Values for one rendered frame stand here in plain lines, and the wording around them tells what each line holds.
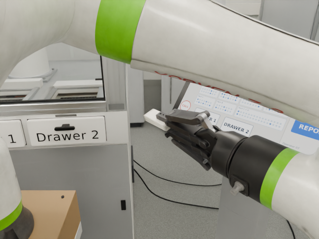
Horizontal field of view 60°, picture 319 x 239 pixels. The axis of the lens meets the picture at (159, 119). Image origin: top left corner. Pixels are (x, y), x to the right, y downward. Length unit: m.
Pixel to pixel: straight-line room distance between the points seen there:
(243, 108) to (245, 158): 0.47
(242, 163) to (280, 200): 0.07
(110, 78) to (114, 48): 0.71
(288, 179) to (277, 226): 1.65
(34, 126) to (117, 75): 0.37
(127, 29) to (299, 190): 0.28
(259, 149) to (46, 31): 0.31
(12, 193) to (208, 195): 1.66
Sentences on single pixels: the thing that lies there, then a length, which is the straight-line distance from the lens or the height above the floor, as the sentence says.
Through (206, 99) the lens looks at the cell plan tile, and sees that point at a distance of 0.92.
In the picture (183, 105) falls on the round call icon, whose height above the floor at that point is 1.02.
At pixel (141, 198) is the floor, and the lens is 2.09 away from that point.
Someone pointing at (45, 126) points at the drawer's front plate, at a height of 0.90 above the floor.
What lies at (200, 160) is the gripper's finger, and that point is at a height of 1.09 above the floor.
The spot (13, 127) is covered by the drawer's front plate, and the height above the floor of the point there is 0.91.
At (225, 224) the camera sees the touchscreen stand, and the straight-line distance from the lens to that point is 1.19.
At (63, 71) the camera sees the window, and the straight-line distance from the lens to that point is 1.08.
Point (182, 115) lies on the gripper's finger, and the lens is 0.49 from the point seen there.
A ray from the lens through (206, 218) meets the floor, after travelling 1.97.
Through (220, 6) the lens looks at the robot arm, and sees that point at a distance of 0.34.
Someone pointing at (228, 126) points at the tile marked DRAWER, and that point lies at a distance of 0.86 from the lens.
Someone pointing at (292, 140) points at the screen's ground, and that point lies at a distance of 0.81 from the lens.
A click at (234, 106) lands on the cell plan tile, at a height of 1.05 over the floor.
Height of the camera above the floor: 1.38
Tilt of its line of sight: 25 degrees down
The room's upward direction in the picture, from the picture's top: straight up
